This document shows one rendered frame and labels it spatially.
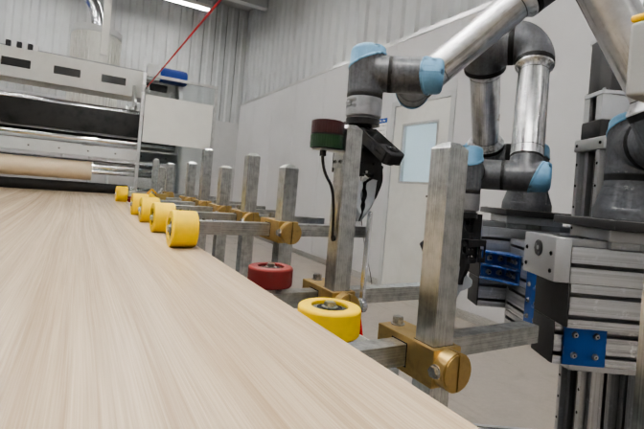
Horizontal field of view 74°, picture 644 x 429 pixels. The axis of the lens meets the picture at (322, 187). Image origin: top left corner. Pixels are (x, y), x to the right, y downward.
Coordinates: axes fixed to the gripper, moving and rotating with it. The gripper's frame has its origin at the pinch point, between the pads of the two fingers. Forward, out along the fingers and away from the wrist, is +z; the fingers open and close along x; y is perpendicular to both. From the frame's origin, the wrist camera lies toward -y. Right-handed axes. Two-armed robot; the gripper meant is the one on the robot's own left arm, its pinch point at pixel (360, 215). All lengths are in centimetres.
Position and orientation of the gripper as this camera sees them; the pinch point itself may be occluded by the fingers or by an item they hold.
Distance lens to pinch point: 88.4
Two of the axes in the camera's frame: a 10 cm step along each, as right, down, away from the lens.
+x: -8.6, -0.7, -5.0
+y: -5.0, -0.4, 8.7
